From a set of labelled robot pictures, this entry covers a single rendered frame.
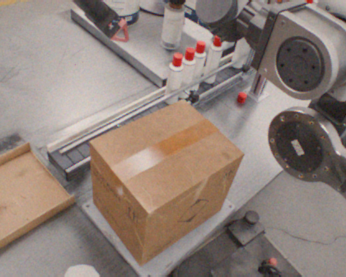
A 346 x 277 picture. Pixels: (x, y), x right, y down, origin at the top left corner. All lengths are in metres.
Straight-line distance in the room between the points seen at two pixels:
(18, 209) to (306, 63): 0.85
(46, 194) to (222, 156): 0.55
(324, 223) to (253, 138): 1.11
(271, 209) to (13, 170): 1.54
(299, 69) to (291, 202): 1.77
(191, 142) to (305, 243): 1.45
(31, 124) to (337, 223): 1.81
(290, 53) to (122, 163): 0.43
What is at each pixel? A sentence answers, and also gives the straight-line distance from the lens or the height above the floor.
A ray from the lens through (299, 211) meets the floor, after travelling 2.33.
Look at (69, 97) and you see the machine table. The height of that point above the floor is 0.83.
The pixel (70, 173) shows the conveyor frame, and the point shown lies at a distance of 1.13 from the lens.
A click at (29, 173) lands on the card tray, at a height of 0.83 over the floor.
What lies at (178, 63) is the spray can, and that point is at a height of 1.07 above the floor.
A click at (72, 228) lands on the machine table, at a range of 1.07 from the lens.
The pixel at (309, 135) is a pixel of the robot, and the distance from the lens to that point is 0.92.
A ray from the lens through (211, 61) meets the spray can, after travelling 1.41.
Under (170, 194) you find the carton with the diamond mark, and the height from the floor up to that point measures 1.12.
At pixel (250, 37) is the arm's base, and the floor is 1.44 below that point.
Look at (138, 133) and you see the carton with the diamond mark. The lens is 0.88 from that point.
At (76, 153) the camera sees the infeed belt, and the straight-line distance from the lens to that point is 1.16.
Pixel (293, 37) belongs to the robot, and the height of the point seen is 1.48.
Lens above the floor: 1.76
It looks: 46 degrees down
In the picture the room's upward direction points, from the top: 11 degrees clockwise
